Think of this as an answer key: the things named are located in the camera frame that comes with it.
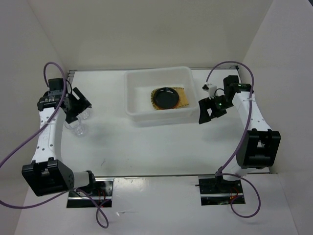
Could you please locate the left arm metal base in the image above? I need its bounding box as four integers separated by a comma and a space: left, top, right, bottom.
67, 177, 113, 209

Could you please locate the woven bamboo tray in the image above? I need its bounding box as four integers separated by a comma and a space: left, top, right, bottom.
150, 87, 189, 110

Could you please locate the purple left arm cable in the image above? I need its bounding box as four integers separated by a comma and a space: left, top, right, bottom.
0, 62, 109, 228

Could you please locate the right arm metal base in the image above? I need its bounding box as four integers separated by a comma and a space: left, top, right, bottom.
195, 176, 246, 206

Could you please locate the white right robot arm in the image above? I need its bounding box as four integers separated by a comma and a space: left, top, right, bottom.
199, 75, 281, 192

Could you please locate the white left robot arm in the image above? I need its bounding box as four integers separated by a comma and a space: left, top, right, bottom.
22, 78, 97, 196

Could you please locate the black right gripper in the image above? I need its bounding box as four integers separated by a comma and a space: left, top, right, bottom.
199, 94, 234, 124

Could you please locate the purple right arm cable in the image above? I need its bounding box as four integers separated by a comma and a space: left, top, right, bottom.
205, 60, 261, 218

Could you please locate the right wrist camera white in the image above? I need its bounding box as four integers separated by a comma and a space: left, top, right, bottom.
202, 83, 217, 98

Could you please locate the clear plastic bin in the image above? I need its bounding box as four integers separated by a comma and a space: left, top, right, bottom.
124, 67, 199, 127

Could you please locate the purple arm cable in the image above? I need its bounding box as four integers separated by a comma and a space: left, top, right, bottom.
205, 60, 261, 218
0, 62, 109, 228

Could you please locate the clear plastic cup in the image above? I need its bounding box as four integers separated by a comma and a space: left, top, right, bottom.
64, 119, 87, 137
79, 108, 92, 120

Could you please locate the black round plate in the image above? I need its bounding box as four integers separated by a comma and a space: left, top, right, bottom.
152, 87, 179, 109

